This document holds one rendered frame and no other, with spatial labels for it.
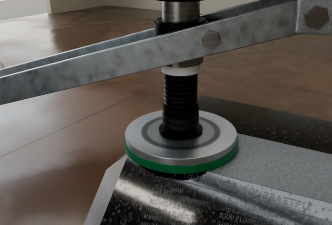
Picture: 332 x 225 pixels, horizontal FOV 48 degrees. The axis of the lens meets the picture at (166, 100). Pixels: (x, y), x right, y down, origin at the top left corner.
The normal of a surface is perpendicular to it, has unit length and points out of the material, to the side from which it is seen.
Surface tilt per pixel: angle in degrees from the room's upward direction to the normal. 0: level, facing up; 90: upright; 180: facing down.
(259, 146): 0
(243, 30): 90
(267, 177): 0
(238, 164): 0
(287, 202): 45
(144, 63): 90
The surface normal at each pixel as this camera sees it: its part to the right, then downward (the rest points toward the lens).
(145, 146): -0.01, -0.93
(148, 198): -0.33, -0.42
